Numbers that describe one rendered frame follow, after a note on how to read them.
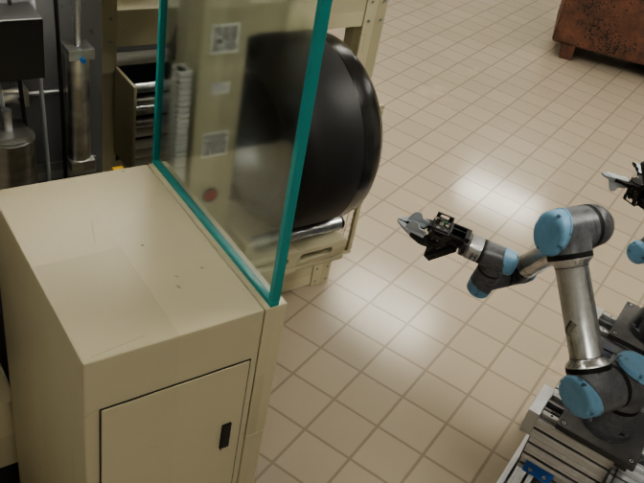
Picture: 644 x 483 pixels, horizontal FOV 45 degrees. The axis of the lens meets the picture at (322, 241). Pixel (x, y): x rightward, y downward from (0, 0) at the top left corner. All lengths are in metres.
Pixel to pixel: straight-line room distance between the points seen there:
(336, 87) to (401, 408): 1.49
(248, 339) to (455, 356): 2.01
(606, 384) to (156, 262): 1.16
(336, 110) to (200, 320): 0.82
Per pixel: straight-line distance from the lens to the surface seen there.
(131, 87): 2.37
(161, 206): 1.71
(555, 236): 2.03
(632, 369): 2.17
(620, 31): 6.94
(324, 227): 2.35
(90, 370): 1.37
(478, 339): 3.55
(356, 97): 2.09
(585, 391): 2.07
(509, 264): 2.29
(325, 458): 2.89
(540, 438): 2.38
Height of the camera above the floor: 2.24
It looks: 36 degrees down
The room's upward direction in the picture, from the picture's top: 12 degrees clockwise
